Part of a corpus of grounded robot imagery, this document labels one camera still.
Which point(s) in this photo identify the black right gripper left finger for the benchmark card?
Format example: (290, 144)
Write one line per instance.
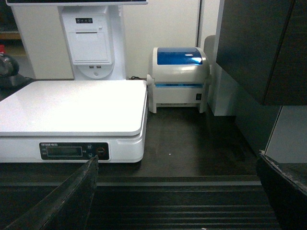
(65, 208)

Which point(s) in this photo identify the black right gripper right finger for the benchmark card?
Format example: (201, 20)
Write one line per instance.
(285, 185)

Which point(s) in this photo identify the white checkout scale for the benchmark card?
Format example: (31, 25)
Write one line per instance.
(73, 121)

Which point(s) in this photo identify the black checkout counter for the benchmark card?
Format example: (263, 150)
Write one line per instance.
(197, 173)

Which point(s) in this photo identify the black barcode scanner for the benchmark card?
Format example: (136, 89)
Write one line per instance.
(9, 73)

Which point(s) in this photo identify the dark wood cabinet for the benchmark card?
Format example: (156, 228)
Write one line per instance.
(263, 47)

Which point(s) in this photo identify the white blue label printer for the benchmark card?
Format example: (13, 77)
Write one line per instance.
(178, 77)

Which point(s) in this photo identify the white POS terminal stand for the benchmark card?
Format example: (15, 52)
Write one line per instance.
(74, 39)

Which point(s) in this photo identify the red box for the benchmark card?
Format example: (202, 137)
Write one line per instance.
(2, 49)

